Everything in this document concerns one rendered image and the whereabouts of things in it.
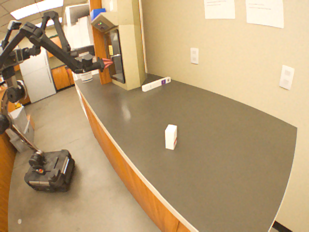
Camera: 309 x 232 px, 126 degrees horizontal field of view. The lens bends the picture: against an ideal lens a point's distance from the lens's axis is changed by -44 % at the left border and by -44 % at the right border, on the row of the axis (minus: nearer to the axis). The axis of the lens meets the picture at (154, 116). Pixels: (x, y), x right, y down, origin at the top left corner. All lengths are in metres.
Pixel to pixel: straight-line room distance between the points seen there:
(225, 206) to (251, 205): 0.08
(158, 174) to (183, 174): 0.07
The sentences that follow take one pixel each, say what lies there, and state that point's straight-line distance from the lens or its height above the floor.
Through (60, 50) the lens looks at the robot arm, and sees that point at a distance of 0.93.
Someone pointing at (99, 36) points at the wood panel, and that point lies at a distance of 1.32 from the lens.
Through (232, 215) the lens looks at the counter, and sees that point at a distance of 0.39.
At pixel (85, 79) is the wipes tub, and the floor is 0.97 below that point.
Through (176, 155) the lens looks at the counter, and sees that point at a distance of 0.46.
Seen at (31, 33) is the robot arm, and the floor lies 1.47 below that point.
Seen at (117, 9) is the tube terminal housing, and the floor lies 1.52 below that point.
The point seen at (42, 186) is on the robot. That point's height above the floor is 0.18.
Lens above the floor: 1.28
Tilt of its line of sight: 31 degrees down
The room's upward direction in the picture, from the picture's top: 5 degrees counter-clockwise
